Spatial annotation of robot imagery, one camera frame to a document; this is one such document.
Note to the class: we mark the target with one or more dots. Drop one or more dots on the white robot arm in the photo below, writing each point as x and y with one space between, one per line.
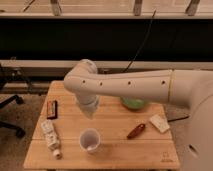
190 88

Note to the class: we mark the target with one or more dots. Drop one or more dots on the green ceramic bowl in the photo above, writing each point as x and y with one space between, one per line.
133 104

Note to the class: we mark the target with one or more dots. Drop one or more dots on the wooden folding table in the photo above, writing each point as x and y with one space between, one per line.
149 150

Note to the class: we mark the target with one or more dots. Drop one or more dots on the red brown sausage toy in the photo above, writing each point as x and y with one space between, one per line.
136 131

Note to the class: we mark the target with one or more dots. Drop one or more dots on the dark chocolate bar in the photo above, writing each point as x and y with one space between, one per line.
52 109

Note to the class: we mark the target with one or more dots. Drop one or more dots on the white sponge block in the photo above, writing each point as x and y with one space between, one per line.
160 123

